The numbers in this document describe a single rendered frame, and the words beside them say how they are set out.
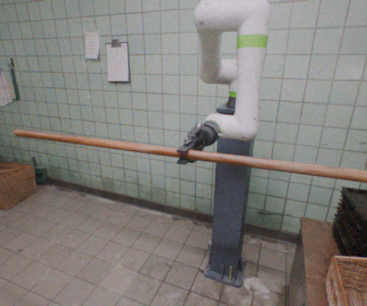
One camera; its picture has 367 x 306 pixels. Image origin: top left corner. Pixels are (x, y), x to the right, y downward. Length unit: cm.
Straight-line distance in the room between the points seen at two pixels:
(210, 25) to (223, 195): 96
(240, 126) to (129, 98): 145
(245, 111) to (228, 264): 117
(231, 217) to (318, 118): 91
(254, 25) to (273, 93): 94
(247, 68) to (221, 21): 19
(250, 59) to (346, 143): 118
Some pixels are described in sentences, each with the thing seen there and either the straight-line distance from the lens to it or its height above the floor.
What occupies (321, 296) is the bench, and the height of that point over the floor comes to 58.
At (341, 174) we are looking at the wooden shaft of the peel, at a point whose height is 119.
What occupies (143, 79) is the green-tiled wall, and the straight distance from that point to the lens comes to 219.
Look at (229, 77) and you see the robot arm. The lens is 136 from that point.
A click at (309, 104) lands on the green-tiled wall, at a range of 190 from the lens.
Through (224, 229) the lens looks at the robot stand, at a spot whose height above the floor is 42.
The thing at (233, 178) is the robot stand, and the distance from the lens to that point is 148.
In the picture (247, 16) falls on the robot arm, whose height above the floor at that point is 160.
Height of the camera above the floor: 146
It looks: 21 degrees down
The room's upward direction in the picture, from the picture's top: straight up
